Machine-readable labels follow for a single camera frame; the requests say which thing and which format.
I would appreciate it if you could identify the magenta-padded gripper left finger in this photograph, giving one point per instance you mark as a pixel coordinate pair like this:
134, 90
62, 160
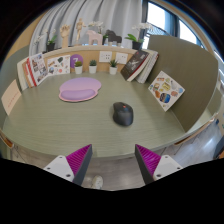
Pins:
56, 166

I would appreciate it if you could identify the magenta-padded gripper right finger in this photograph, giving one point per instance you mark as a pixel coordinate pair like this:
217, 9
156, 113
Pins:
168, 166

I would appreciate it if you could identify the black computer mouse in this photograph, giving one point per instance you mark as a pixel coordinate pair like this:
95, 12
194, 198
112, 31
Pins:
122, 115

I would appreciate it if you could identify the purple mouse pad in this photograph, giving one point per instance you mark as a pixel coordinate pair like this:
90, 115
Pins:
80, 87

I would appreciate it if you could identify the beige paper card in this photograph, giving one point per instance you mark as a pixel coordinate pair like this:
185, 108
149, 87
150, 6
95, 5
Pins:
10, 97

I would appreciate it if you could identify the small potted succulent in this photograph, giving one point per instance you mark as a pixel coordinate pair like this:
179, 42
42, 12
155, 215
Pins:
92, 68
113, 69
78, 69

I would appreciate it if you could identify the red and white magazine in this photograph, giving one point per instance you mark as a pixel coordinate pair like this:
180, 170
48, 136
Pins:
37, 68

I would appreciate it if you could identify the white picture card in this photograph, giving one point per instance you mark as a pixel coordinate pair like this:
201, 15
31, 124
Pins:
58, 65

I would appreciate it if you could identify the white book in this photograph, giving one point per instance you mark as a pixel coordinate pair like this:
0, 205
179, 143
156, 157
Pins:
20, 71

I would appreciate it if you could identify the black cover book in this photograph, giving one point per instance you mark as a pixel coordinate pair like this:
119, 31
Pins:
133, 65

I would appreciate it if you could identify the white orchid in black pot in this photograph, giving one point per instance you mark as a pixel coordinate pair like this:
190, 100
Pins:
50, 46
136, 45
96, 24

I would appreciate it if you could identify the wooden desk shelf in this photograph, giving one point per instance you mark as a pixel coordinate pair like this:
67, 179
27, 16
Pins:
90, 49

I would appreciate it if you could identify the wooden hand model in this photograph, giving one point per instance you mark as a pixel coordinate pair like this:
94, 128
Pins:
65, 35

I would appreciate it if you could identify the pink wooden horse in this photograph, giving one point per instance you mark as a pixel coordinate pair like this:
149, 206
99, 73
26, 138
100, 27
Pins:
94, 36

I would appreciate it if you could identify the wooden mannequin figure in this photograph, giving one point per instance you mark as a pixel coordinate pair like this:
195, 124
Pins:
79, 28

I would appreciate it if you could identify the dark wooden horse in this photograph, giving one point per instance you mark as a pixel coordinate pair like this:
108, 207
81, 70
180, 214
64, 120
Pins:
113, 36

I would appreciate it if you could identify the grey curtain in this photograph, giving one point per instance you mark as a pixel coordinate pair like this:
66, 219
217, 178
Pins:
113, 15

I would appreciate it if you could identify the white wall socket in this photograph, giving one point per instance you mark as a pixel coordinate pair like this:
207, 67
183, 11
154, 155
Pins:
121, 58
105, 56

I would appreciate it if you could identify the window with dark frame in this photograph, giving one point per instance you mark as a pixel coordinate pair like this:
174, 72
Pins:
156, 16

